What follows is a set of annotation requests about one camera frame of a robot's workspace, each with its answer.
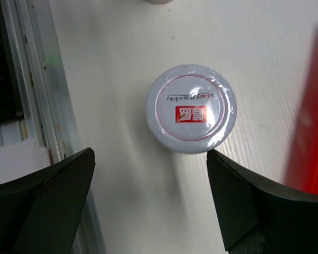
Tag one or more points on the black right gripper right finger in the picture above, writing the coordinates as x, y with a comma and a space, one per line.
259, 215

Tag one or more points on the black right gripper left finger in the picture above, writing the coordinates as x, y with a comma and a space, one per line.
40, 212

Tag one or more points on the white-lidded red spice jar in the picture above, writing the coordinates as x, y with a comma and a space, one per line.
191, 109

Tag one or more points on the red plastic organizer bin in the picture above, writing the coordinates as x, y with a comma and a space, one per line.
302, 167

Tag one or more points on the aluminium table frame rail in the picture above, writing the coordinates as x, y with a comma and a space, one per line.
37, 122

